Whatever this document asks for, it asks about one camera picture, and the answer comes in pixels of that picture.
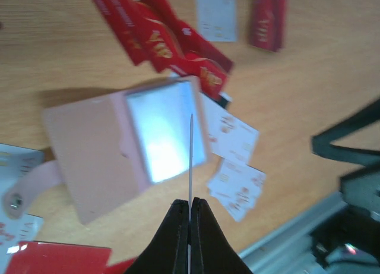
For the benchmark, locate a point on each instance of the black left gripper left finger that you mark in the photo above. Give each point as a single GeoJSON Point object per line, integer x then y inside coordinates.
{"type": "Point", "coordinates": [167, 253]}

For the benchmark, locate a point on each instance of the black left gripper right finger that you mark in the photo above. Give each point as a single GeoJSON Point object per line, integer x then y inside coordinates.
{"type": "Point", "coordinates": [210, 250]}

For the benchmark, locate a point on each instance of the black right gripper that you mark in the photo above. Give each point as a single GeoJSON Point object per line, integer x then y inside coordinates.
{"type": "Point", "coordinates": [359, 190]}

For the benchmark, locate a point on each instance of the pink leather card holder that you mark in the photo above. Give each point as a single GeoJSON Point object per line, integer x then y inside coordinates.
{"type": "Point", "coordinates": [111, 148]}

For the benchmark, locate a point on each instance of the white card under arm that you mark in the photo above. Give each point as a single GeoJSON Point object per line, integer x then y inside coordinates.
{"type": "Point", "coordinates": [16, 162]}

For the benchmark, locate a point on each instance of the white card pile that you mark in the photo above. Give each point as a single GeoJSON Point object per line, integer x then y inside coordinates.
{"type": "Point", "coordinates": [237, 188]}

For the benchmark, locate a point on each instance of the white VIP card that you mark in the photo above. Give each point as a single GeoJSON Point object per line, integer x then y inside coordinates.
{"type": "Point", "coordinates": [230, 138]}

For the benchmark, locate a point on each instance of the red VIP card near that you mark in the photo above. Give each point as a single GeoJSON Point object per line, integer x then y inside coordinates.
{"type": "Point", "coordinates": [198, 57]}

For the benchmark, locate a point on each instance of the red VIP card far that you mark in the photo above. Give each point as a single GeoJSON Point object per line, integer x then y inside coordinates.
{"type": "Point", "coordinates": [268, 20]}

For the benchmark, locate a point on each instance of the white blossom card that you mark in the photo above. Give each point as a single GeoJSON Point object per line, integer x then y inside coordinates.
{"type": "Point", "coordinates": [217, 20]}

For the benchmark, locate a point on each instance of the red VIP card right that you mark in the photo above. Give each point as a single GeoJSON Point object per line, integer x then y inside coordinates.
{"type": "Point", "coordinates": [155, 31]}

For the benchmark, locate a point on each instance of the red VIP card left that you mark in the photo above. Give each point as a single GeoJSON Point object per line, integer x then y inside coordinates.
{"type": "Point", "coordinates": [120, 30]}

